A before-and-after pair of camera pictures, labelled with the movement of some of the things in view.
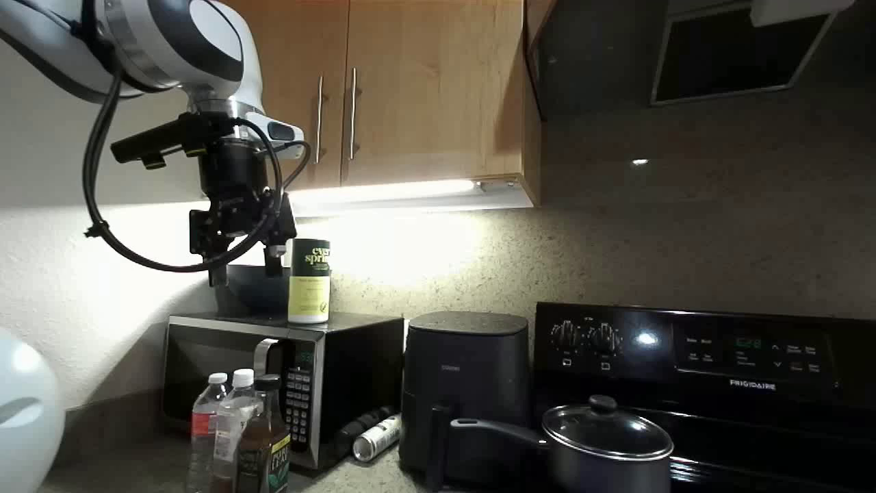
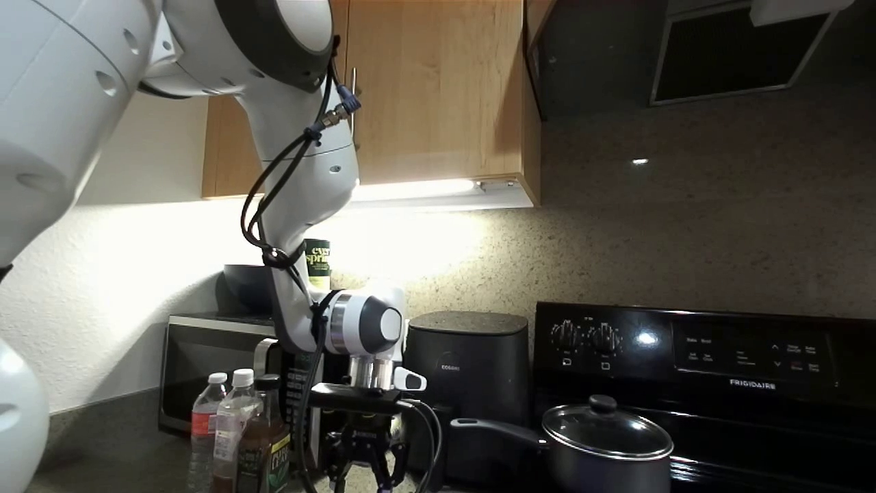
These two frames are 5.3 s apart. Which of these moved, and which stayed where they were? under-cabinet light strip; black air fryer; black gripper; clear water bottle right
Moved: black gripper
Stayed: black air fryer; under-cabinet light strip; clear water bottle right
